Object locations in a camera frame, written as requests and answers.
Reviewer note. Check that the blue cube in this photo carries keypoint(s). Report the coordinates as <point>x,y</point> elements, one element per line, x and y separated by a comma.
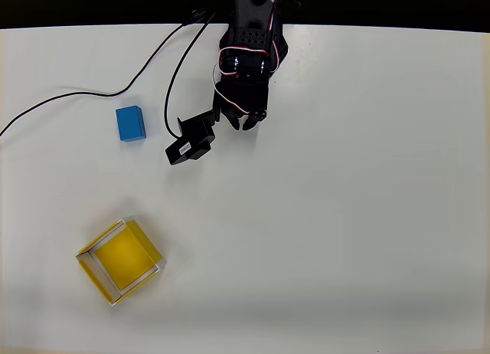
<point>131,125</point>

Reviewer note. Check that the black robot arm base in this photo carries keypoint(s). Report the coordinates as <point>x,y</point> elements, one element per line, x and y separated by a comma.
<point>282,47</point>

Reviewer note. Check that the yellow open box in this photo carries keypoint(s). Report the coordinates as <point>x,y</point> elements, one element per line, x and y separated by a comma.
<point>121,260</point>

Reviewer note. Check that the black webcam on mount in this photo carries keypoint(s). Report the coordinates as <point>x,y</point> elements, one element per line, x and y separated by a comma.
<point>189,149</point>

